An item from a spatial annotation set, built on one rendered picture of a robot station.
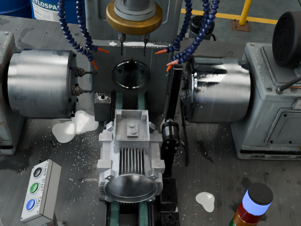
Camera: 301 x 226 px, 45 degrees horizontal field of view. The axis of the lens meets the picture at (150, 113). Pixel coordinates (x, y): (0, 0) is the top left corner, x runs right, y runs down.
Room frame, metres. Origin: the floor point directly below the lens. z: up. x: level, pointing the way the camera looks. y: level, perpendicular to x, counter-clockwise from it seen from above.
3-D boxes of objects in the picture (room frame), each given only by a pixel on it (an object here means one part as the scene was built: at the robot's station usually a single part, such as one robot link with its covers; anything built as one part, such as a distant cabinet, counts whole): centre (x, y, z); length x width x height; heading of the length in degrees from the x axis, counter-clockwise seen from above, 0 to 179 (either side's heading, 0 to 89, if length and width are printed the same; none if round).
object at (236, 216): (0.47, -0.28, 1.10); 0.06 x 0.06 x 0.04
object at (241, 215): (0.47, -0.28, 1.14); 0.06 x 0.06 x 0.04
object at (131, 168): (0.66, 0.05, 1.02); 0.20 x 0.19 x 0.19; 7
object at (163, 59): (1.12, 0.10, 0.97); 0.30 x 0.11 x 0.34; 97
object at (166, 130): (0.96, -0.09, 0.92); 0.45 x 0.13 x 0.24; 7
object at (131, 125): (0.70, 0.05, 1.11); 0.12 x 0.11 x 0.07; 7
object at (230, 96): (1.01, -0.25, 1.04); 0.41 x 0.25 x 0.25; 97
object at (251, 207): (0.47, -0.28, 1.19); 0.06 x 0.06 x 0.04
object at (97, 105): (1.02, 0.20, 0.86); 0.07 x 0.06 x 0.12; 97
